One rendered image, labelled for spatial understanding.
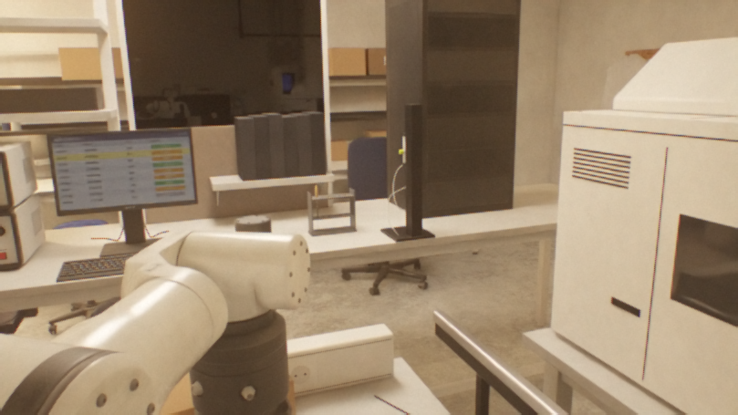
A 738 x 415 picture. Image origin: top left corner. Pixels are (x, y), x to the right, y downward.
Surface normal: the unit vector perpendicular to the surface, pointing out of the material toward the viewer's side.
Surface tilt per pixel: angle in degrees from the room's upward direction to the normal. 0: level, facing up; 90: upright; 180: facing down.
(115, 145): 86
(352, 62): 90
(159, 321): 40
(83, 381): 49
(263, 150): 90
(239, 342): 45
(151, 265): 3
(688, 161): 90
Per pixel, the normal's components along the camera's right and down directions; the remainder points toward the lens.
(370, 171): 0.33, 0.04
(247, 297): -0.18, 0.22
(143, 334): 0.62, -0.77
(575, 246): -0.94, 0.09
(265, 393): 0.65, 0.16
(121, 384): 0.98, 0.09
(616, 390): -0.02, -0.97
